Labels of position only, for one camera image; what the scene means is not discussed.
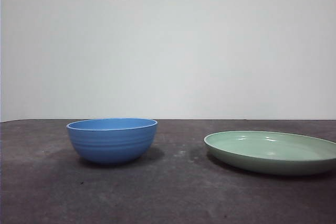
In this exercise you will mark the blue ribbed bowl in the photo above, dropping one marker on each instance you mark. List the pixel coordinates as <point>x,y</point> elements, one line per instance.
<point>113,145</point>

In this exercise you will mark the pale green round plate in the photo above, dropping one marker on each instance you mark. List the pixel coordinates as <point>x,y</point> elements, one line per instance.
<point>267,148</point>

